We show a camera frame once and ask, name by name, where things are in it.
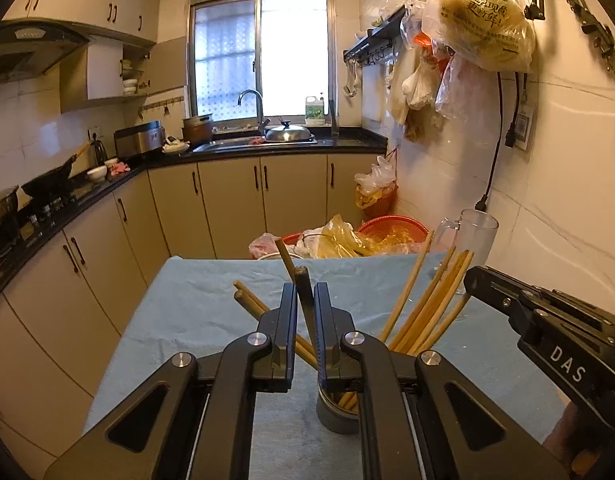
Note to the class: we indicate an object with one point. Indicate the large white plastic bag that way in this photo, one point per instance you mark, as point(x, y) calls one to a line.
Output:
point(482, 25)

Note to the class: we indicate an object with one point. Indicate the red plastic basin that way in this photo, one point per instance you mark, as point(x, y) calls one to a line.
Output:
point(291, 238)

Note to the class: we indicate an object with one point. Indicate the steel pot lid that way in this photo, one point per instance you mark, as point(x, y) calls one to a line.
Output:
point(287, 133)

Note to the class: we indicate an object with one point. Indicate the beige lower cabinets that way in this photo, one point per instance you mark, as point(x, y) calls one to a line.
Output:
point(232, 200)

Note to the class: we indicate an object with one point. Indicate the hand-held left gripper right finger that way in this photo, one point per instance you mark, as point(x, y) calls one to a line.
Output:
point(323, 340)

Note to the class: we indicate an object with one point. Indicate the blue table cloth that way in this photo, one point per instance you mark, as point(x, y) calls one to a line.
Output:
point(197, 300)

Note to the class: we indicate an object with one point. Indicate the green detergent bottle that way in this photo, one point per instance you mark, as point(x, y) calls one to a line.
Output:
point(315, 112)

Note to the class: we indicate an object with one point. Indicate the brown cooking pot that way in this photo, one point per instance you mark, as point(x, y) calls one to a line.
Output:
point(197, 131)

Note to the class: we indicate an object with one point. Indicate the pot with glass lid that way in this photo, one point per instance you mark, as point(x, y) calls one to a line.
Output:
point(1, 212)

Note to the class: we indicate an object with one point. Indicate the grey chopstick holder cup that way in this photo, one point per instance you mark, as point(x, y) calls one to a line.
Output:
point(337, 422)

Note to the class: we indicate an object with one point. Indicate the black kitchen countertop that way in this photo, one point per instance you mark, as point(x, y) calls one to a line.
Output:
point(352, 141)

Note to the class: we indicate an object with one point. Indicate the bundle of pale bamboo chopsticks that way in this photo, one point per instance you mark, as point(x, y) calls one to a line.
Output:
point(427, 305)

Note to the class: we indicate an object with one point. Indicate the black gas stove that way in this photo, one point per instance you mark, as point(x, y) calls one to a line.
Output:
point(42, 210)

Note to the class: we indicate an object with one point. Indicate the white hanging utensil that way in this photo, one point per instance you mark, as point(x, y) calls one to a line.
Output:
point(352, 82)

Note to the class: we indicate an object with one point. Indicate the dark brown chopstick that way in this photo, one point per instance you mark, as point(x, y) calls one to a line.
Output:
point(286, 262)
point(304, 292)

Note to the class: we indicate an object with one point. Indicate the black hanging metal tool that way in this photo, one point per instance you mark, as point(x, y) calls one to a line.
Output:
point(592, 25)

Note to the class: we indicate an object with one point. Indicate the clear glass mug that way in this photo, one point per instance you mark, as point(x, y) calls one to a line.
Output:
point(480, 240)

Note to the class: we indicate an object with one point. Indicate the kitchen window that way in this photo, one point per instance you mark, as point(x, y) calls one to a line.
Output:
point(262, 55)

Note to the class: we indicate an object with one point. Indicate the hanging plastic bags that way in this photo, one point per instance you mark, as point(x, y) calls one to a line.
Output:
point(417, 90)

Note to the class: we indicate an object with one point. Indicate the white plate with items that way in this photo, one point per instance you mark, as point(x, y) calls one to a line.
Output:
point(175, 147)

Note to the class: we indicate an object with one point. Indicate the orange plastic basket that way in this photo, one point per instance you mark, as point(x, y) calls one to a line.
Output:
point(397, 232)

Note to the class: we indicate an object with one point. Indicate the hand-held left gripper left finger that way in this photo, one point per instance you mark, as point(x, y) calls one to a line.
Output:
point(286, 340)

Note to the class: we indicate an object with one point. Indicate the curved steel faucet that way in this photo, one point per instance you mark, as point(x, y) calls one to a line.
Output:
point(257, 105)

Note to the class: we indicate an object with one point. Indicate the black wok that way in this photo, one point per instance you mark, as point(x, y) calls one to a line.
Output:
point(49, 182)

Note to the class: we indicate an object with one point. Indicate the metal bowl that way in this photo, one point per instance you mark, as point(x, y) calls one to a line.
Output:
point(267, 256)

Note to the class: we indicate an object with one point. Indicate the open shelf with bowls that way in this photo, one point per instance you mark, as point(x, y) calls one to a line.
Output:
point(132, 80)

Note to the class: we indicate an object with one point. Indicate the steel sink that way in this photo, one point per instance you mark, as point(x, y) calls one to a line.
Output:
point(227, 144)

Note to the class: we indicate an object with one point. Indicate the range hood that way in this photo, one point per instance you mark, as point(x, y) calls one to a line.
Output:
point(34, 47)

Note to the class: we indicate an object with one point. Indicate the hanging orange trash bag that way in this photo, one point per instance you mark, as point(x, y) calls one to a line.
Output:
point(375, 190)

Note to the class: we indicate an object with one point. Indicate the pink plastic bag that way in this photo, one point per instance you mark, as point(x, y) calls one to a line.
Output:
point(264, 247)

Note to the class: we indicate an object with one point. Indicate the black wall rack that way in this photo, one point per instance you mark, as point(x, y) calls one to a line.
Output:
point(375, 37)

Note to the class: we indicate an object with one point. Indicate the person's right hand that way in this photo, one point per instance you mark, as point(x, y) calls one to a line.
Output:
point(577, 440)

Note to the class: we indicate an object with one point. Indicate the silver rice cooker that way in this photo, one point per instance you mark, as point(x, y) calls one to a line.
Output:
point(137, 140)

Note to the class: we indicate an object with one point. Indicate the pink cloth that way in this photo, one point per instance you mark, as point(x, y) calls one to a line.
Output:
point(119, 169)

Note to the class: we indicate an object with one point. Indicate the wall socket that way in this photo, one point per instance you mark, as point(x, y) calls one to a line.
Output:
point(523, 127)

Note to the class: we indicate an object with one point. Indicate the yellow plastic bag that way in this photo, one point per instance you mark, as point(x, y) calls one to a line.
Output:
point(340, 240)

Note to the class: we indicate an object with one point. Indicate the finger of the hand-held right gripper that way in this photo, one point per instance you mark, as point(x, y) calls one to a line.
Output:
point(492, 292)

